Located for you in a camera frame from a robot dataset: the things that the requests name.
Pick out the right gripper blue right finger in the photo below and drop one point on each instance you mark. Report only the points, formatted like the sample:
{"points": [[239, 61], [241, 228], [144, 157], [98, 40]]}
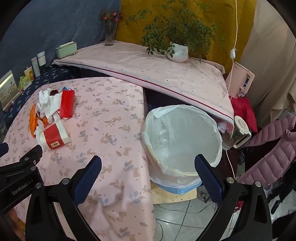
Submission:
{"points": [[210, 181]]}

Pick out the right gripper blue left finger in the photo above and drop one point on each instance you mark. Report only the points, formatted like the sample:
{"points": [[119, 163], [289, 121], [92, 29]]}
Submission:
{"points": [[84, 179]]}

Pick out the red white paper cup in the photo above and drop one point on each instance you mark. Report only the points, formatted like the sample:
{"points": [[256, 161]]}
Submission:
{"points": [[53, 137]]}

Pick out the orange snack wrapper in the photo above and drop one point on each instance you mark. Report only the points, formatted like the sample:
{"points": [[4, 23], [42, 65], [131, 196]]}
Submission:
{"points": [[34, 117]]}

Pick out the red snack bag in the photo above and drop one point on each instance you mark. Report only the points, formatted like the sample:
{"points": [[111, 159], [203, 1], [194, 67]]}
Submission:
{"points": [[67, 103]]}

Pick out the white cloth towel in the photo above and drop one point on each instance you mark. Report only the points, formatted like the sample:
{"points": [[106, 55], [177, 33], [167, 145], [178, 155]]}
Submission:
{"points": [[48, 104]]}

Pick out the white lined trash bin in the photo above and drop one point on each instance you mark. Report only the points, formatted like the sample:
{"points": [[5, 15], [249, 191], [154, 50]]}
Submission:
{"points": [[172, 137]]}

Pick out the white electric kettle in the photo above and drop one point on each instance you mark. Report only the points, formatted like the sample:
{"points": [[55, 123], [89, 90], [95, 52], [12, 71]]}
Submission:
{"points": [[240, 135]]}

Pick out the pink puffer jacket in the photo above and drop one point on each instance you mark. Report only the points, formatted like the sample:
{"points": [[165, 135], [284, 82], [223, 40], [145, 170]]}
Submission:
{"points": [[269, 153]]}

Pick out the pink bunny tablecloth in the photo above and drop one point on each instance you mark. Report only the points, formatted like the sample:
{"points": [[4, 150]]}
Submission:
{"points": [[107, 119]]}

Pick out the red cloth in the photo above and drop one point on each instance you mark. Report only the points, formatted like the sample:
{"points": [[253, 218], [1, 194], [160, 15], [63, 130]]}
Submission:
{"points": [[242, 108]]}

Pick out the dark red scrunchie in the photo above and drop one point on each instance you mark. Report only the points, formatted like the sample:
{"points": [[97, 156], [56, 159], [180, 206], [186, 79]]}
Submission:
{"points": [[54, 92]]}

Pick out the pink padded mat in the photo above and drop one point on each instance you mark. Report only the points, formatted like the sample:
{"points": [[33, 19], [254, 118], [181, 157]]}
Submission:
{"points": [[196, 82]]}

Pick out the small green box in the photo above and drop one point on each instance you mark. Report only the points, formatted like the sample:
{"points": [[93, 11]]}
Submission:
{"points": [[24, 83]]}

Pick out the pink water dispenser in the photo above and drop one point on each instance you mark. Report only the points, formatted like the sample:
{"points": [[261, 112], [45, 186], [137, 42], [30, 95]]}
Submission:
{"points": [[239, 81]]}

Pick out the small orange printed cup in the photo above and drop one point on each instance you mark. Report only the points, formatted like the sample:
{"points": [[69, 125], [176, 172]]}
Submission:
{"points": [[29, 73]]}

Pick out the navy floral cloth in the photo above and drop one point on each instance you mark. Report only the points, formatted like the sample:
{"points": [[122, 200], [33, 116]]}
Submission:
{"points": [[50, 74]]}

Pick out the tall white bottle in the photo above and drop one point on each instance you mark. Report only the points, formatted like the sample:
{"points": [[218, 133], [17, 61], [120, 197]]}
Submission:
{"points": [[35, 66]]}

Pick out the white round jar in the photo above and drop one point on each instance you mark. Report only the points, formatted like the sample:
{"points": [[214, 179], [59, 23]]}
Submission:
{"points": [[41, 57]]}

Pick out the mint green tissue box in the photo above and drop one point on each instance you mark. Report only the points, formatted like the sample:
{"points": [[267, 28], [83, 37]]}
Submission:
{"points": [[67, 49]]}

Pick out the potted green plant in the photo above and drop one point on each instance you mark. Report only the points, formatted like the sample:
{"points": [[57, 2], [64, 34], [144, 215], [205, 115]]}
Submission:
{"points": [[178, 23]]}

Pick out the glass vase with flowers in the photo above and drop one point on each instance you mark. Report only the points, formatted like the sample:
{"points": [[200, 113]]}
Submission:
{"points": [[110, 20]]}

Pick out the white picture frame card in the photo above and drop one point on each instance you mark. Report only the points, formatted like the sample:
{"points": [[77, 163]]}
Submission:
{"points": [[8, 90]]}

